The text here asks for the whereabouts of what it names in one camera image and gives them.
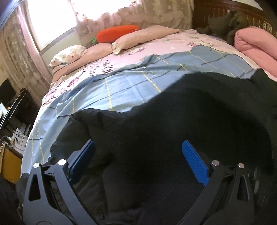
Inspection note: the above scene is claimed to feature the black hooded puffer jacket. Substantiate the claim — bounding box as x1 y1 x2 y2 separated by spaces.
48 69 276 224

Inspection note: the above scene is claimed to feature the yellow wooden cabinet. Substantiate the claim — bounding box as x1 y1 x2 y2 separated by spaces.
0 145 22 184

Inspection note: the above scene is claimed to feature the white floral box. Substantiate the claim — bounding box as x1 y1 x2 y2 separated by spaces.
11 123 30 155

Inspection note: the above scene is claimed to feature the black desk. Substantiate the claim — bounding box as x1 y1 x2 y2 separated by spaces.
1 89 39 147

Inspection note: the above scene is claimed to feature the black computer monitor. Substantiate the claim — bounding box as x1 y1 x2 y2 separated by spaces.
0 79 16 108

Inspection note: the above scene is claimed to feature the blue plaid bed sheet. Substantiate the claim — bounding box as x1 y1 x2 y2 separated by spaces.
21 46 258 173

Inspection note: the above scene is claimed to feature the pink lace curtain left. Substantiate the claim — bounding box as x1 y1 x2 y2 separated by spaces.
1 1 52 106

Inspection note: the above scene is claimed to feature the pink lace curtain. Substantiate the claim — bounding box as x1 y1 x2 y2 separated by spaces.
69 0 194 46
1 1 52 106

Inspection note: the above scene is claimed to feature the white floral pillow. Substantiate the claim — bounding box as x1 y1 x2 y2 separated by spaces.
48 45 87 69

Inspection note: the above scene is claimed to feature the pink pillow left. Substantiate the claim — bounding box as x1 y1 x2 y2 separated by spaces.
52 43 112 82

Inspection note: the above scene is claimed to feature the pink pillow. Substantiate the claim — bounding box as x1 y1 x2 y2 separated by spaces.
112 25 180 54
52 43 112 82

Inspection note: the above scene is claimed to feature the pink folded quilt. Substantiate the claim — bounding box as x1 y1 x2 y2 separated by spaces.
234 26 276 81

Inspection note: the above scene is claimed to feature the dark olive garment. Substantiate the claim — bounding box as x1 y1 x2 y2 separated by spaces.
196 11 249 46

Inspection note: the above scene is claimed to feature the orange carrot plush pillow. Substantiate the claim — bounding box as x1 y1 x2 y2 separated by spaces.
91 24 140 45

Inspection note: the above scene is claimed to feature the pink pillow right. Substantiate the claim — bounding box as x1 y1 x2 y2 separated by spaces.
112 25 180 54

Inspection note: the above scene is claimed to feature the pink lace curtain right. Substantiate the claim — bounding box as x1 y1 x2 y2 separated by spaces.
69 0 194 46

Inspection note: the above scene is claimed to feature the dark wooden headboard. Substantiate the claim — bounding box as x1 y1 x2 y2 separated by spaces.
192 0 277 39

